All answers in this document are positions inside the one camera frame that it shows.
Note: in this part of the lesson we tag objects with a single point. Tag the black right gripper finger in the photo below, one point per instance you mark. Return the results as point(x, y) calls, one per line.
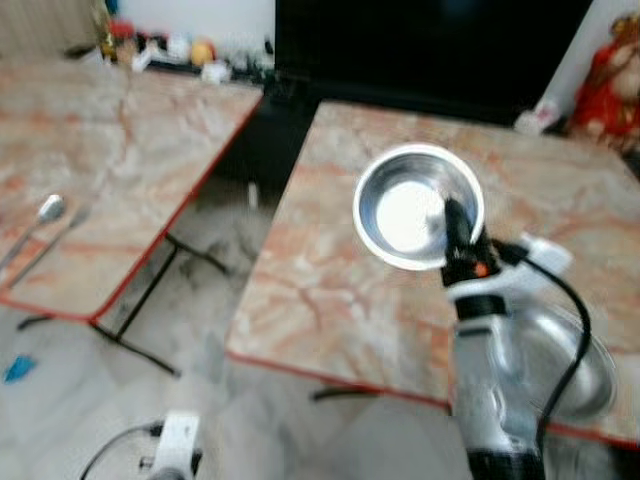
point(456, 217)

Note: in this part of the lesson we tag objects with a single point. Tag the round steel bowl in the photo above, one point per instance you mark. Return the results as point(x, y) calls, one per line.
point(418, 195)

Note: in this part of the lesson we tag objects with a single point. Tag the round steel plate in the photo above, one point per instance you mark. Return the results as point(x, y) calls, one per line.
point(555, 345)

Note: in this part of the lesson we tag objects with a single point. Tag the small white bottle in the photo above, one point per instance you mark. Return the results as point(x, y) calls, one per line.
point(538, 117)

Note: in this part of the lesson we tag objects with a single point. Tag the black television screen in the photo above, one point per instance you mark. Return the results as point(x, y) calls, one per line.
point(430, 50)

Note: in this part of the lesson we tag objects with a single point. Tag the red robed figurine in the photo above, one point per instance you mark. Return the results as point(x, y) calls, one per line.
point(608, 95)

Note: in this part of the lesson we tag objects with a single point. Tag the white paper slip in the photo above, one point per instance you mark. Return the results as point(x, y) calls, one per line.
point(215, 72)

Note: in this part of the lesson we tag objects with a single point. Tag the small yellow figurine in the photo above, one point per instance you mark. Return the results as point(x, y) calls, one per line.
point(203, 51)

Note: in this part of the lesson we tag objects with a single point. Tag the small white figurine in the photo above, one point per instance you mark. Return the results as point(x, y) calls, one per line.
point(178, 47)

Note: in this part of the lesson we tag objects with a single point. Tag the jar with red lid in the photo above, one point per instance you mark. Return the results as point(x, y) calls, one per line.
point(126, 32)

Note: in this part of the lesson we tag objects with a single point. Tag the golden ornament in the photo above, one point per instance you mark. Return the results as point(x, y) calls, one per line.
point(108, 42)

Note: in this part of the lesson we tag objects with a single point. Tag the steel spoon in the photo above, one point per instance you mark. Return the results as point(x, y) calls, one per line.
point(47, 210)

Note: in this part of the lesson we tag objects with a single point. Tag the small blue toy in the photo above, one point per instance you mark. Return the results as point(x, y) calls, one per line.
point(18, 368)

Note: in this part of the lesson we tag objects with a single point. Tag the light wooden cabinet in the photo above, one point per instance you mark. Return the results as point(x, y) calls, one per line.
point(40, 25)

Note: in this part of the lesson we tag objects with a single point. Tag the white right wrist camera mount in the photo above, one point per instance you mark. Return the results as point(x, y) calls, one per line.
point(542, 258)

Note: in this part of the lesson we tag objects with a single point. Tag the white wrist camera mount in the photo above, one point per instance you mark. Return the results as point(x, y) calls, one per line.
point(178, 440)
point(542, 258)

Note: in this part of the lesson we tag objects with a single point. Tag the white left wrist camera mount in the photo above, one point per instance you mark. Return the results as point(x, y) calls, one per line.
point(178, 440)

